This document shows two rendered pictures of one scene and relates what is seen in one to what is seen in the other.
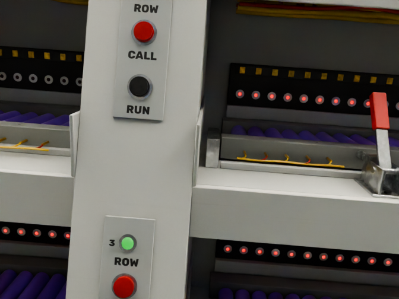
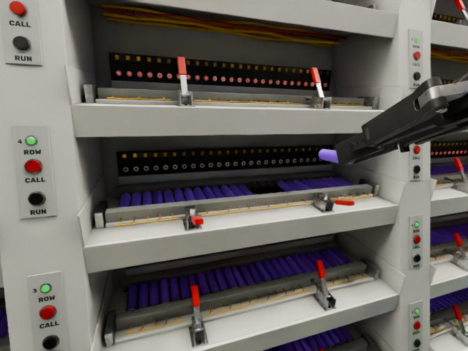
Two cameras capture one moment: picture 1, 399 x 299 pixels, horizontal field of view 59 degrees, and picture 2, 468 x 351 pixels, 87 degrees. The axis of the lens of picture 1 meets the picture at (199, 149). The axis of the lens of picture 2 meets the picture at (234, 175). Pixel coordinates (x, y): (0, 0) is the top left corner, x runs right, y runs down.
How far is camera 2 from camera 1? 0.62 m
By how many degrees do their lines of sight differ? 19
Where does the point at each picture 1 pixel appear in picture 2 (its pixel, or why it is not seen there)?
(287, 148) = not seen: hidden behind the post
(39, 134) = (361, 190)
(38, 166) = (379, 203)
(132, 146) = (414, 190)
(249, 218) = (441, 207)
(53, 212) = (389, 219)
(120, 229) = (414, 220)
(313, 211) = (457, 202)
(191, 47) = (427, 152)
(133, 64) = (414, 161)
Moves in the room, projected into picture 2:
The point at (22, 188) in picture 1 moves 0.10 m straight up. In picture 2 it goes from (383, 212) to (382, 166)
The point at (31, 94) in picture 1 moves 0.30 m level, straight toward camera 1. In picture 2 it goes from (301, 168) to (450, 166)
